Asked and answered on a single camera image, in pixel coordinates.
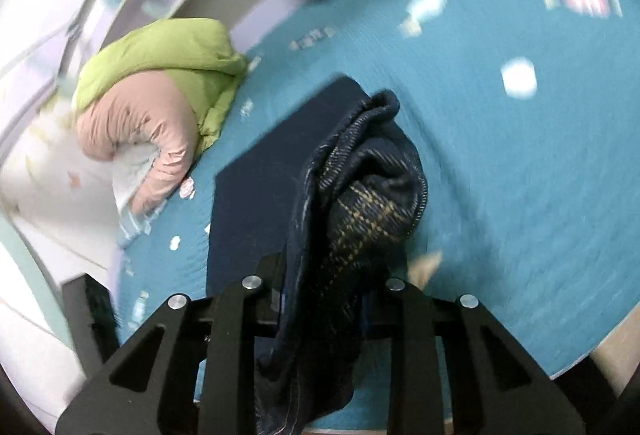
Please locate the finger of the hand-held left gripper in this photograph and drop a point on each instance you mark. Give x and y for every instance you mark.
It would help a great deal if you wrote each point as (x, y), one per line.
(92, 320)

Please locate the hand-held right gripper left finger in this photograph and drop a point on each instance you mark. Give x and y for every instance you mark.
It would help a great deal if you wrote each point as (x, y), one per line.
(250, 300)

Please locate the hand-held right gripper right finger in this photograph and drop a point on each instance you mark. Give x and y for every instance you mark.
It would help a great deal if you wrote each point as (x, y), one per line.
(405, 310)

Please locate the dark denim jacket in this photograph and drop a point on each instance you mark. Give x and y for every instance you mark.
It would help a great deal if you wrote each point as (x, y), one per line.
(260, 215)

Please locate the white floral wardrobe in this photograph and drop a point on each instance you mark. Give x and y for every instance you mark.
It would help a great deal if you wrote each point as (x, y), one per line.
(45, 200)

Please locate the white pillow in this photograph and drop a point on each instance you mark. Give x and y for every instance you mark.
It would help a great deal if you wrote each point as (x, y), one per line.
(130, 172)

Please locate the teal quilted bed sheet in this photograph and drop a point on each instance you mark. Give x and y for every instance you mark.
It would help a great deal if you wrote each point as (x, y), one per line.
(500, 165)

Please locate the pink quilt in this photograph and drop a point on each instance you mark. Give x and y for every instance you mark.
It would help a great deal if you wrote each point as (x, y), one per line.
(135, 115)

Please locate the green quilt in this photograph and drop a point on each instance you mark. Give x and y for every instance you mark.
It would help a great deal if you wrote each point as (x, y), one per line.
(170, 50)

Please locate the mint green bunk bed frame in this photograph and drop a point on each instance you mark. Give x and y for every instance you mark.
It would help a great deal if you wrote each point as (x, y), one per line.
(20, 260)

